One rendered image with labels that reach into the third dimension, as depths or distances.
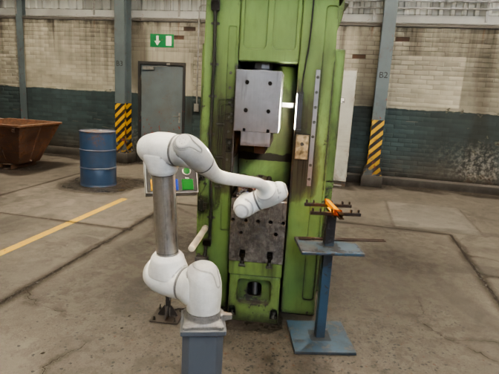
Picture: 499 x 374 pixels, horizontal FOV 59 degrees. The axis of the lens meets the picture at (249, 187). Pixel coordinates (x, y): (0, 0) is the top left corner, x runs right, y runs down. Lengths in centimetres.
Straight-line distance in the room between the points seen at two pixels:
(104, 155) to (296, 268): 471
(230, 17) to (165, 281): 185
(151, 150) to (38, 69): 941
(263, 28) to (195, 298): 189
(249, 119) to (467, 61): 655
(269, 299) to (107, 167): 473
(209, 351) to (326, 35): 209
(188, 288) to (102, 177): 557
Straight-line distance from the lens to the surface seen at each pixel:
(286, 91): 343
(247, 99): 296
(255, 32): 313
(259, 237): 305
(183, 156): 176
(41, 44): 1116
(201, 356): 209
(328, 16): 314
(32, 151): 924
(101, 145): 734
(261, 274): 315
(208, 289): 195
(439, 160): 907
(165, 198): 193
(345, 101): 821
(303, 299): 343
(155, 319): 333
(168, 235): 199
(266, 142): 297
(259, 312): 327
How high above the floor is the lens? 162
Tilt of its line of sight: 12 degrees down
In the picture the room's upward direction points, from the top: 3 degrees clockwise
